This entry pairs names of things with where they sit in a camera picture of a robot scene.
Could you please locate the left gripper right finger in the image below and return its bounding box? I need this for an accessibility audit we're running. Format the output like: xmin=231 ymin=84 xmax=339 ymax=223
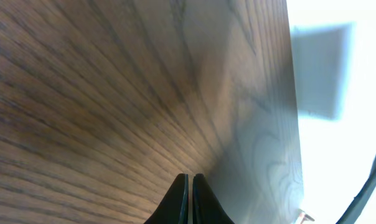
xmin=192 ymin=174 xmax=233 ymax=224

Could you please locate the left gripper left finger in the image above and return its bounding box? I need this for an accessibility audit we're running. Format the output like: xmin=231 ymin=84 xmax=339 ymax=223
xmin=144 ymin=174 xmax=189 ymax=224

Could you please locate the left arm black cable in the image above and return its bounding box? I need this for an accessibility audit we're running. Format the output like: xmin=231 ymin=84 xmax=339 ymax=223
xmin=336 ymin=127 xmax=376 ymax=224

